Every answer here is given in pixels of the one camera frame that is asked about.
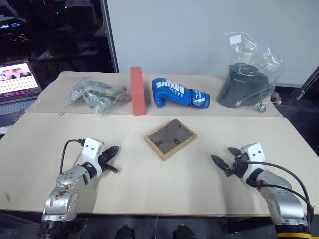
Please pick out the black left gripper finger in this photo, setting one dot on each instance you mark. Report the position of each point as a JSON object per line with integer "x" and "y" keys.
{"x": 112, "y": 150}
{"x": 108, "y": 158}

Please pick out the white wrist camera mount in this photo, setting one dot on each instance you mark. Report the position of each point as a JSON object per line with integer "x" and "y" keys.
{"x": 91, "y": 150}
{"x": 255, "y": 154}

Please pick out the laptop computer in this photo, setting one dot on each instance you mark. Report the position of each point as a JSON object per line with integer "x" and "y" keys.
{"x": 17, "y": 84}

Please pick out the blue boxing glove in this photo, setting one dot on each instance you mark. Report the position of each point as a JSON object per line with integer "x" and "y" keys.
{"x": 174, "y": 93}

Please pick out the white partition panel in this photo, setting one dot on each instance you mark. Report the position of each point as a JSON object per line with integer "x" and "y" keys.
{"x": 199, "y": 35}

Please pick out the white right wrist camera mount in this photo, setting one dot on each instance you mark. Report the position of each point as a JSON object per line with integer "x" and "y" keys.
{"x": 255, "y": 154}

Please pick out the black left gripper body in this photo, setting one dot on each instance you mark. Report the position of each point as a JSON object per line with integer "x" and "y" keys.
{"x": 104, "y": 164}

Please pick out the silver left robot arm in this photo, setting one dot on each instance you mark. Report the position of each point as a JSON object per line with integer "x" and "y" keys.
{"x": 66, "y": 196}

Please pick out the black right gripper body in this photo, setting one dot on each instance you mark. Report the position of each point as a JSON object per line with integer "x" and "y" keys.
{"x": 238, "y": 166}

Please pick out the lit background display screen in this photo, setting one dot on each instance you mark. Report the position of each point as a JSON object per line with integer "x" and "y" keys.
{"x": 11, "y": 26}

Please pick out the small pink object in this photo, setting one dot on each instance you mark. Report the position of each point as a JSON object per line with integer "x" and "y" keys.
{"x": 277, "y": 97}

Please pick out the dark rounded shape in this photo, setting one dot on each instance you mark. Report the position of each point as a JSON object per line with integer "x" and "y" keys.
{"x": 185, "y": 232}

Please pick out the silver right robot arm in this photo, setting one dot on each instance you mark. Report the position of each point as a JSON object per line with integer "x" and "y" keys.
{"x": 281, "y": 199}

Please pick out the large clear plastic bag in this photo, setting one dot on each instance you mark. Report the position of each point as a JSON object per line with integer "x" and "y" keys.
{"x": 264, "y": 62}

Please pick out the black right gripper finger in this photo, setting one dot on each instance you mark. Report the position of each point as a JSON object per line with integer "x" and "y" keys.
{"x": 219, "y": 162}
{"x": 234, "y": 151}

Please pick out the red rectangular block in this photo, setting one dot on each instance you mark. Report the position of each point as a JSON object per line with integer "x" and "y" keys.
{"x": 137, "y": 92}

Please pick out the plastic bag with green items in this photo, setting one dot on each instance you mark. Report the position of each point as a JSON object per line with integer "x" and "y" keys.
{"x": 98, "y": 95}

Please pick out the grey metal partition post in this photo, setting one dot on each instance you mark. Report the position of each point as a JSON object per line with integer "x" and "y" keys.
{"x": 109, "y": 37}

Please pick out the wooden picture frame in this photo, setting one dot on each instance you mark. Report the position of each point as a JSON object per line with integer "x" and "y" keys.
{"x": 170, "y": 139}

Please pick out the grey metal stand leg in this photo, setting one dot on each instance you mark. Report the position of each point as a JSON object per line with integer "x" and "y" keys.
{"x": 309, "y": 82}

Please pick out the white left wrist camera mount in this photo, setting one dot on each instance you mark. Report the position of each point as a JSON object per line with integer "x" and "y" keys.
{"x": 91, "y": 150}

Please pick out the black cone-shaped object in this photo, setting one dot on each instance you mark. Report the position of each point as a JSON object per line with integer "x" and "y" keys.
{"x": 240, "y": 84}

